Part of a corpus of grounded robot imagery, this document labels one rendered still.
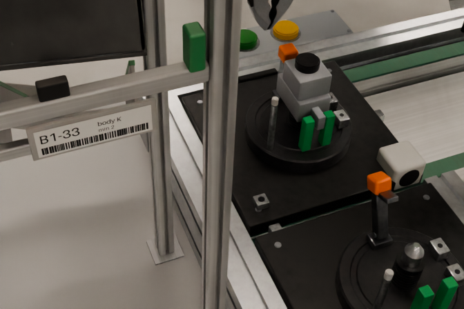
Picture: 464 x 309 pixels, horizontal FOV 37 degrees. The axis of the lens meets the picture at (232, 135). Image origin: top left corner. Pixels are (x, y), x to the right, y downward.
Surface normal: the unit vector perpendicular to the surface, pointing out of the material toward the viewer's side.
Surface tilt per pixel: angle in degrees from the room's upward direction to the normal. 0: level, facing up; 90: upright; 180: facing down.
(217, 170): 90
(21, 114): 90
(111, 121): 90
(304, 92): 90
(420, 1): 0
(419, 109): 0
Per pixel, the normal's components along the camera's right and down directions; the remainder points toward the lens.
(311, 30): 0.04, -0.70
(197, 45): 0.38, 0.67
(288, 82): -0.93, 0.25
